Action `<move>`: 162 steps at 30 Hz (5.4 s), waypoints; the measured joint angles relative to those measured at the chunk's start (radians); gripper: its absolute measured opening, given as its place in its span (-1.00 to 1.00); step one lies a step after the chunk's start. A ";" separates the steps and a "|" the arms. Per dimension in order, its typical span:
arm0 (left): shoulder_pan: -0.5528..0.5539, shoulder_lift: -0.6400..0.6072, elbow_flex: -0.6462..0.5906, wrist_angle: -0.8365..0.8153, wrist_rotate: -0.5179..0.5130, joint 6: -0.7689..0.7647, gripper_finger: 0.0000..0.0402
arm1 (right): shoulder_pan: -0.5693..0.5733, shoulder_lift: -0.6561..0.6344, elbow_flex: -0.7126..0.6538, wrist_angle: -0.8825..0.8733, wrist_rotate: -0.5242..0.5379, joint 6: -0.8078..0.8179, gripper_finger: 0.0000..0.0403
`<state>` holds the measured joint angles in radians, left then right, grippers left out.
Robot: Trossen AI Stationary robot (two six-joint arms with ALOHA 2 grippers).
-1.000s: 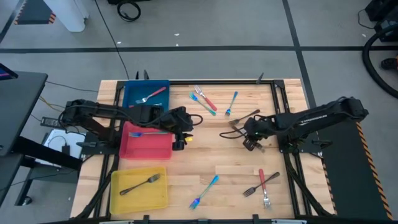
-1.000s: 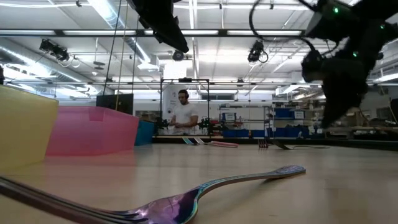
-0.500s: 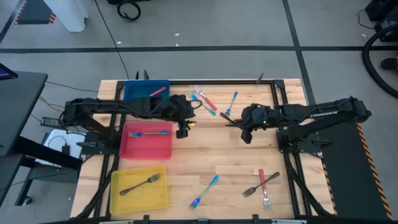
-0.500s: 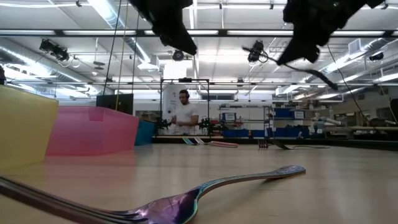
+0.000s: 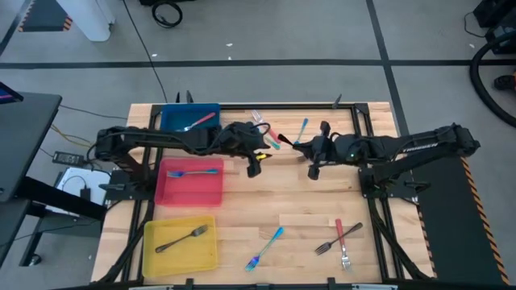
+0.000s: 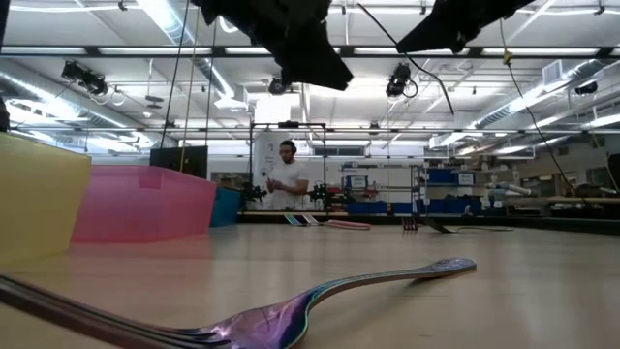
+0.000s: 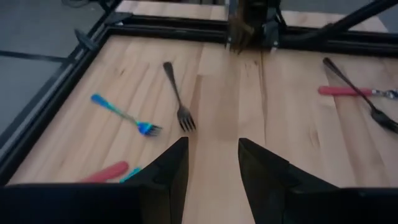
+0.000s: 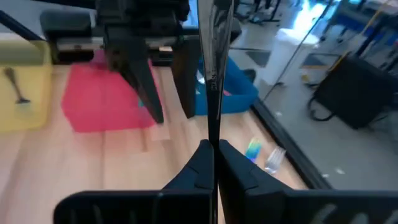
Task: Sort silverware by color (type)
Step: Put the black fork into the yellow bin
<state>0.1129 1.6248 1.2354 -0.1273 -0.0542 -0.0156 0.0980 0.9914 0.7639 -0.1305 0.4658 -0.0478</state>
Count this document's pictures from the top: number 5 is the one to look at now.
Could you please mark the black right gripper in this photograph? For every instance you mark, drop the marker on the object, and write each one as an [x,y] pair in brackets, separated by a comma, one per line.
[318,149]

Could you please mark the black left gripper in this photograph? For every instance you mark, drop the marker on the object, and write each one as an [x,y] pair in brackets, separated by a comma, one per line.
[242,141]

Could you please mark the iridescent rainbow metal fork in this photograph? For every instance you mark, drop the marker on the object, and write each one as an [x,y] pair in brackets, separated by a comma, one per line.
[252,263]
[305,123]
[174,174]
[274,144]

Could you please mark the black metal fork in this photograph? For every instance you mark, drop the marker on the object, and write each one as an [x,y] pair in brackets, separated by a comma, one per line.
[321,249]
[200,230]

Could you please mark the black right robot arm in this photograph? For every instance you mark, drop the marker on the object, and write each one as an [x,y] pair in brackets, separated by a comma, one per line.
[423,147]

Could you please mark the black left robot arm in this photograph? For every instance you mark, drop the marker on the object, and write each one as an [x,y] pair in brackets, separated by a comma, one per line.
[161,141]

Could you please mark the black clamp lever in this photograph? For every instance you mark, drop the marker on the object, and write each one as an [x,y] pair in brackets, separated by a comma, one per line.
[337,102]
[177,98]
[190,98]

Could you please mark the pink plastic bin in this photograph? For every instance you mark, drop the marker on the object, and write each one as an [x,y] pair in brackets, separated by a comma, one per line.
[189,191]

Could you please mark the blue plastic bin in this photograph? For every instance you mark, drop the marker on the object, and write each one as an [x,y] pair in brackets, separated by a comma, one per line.
[173,117]

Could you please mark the yellow plastic bin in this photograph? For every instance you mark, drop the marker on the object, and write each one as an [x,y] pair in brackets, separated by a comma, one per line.
[189,258]

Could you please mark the black computer case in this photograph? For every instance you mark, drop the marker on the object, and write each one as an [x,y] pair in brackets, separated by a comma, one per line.
[169,2]

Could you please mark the black platform with striped edge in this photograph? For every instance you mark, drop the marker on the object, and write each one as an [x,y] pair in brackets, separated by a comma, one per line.
[451,221]

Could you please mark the white box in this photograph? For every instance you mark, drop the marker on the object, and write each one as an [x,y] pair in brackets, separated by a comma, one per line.
[72,181]

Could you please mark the black power adapter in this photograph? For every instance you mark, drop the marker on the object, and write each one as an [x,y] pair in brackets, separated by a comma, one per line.
[67,158]

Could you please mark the white round column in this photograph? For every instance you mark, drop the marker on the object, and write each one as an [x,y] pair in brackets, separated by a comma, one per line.
[88,20]

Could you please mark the black and orange caster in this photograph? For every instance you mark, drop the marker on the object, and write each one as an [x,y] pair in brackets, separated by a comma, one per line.
[504,82]

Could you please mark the black desk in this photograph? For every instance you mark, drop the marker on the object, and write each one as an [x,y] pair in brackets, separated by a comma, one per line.
[24,141]

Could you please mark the black equipment case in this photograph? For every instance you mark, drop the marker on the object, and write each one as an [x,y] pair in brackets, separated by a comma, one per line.
[500,24]

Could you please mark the black mat with striped edge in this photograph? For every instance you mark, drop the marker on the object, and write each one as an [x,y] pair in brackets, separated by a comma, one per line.
[44,14]

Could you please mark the laptop screen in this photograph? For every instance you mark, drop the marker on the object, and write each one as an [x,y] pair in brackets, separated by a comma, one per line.
[8,94]

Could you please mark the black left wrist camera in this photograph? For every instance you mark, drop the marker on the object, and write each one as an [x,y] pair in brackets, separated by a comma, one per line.
[254,169]

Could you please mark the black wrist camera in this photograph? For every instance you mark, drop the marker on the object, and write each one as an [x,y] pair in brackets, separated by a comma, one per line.
[314,171]
[254,169]

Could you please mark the black aluminium table frame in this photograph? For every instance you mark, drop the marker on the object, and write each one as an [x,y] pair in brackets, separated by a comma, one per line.
[282,106]

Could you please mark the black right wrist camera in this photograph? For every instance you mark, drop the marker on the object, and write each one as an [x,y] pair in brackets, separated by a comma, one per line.
[314,171]

